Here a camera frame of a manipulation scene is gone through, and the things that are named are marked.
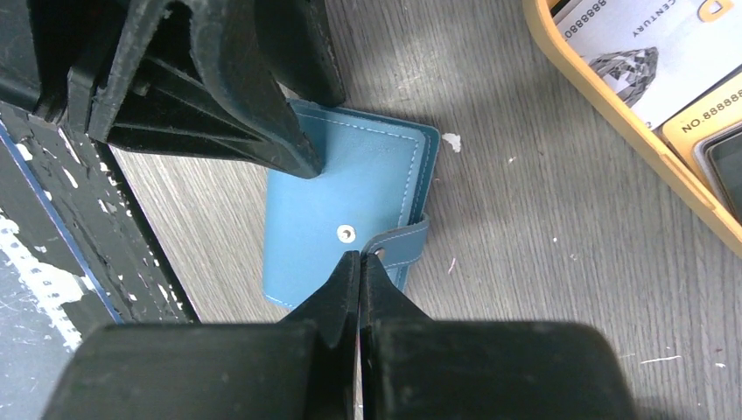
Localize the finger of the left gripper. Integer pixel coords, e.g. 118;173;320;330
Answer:
255;0;346;107
67;1;323;179

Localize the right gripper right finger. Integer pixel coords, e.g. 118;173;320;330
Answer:
360;255;638;419

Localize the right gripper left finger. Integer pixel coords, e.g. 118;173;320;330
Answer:
43;251;361;419

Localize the blue leather card holder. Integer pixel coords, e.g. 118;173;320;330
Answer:
262;100;441;308

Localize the dark card in tray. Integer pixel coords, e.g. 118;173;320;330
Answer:
693;123;741;222

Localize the gold numbered card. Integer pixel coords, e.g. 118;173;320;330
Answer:
661;70;741;178

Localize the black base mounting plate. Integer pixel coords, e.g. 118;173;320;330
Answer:
1;104;198;352

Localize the oval wooden tray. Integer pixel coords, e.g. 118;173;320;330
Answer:
521;0;741;256

